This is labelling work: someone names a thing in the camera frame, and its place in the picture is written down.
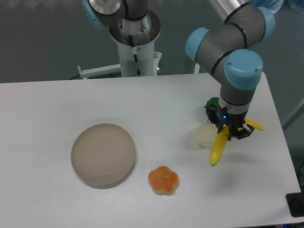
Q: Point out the white pear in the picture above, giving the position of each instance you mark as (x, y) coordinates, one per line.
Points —
(206, 134)

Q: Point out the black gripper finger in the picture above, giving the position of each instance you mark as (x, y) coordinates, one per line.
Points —
(240, 132)
(211, 112)

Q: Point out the orange knotted bread roll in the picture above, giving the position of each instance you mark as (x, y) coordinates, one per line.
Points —
(163, 180)

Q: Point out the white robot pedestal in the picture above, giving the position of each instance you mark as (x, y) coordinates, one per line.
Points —
(135, 42)

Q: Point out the white post with red clip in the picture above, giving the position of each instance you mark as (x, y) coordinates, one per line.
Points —
(196, 68)

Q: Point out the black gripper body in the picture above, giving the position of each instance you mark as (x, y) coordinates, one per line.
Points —
(230, 114)

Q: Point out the black device at table edge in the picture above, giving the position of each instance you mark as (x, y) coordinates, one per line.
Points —
(295, 203)

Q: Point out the green bell pepper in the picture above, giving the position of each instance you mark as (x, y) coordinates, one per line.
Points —
(212, 104)

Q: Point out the white table bracket left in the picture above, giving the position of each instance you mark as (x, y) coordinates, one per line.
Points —
(99, 72)

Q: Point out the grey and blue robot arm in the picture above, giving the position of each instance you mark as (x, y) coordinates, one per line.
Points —
(224, 54)

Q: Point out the beige round plate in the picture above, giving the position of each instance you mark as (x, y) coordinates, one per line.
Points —
(103, 155)

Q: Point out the yellow banana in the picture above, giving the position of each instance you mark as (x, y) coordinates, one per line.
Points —
(222, 139)

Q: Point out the blue plastic bag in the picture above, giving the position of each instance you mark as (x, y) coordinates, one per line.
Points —
(275, 5)

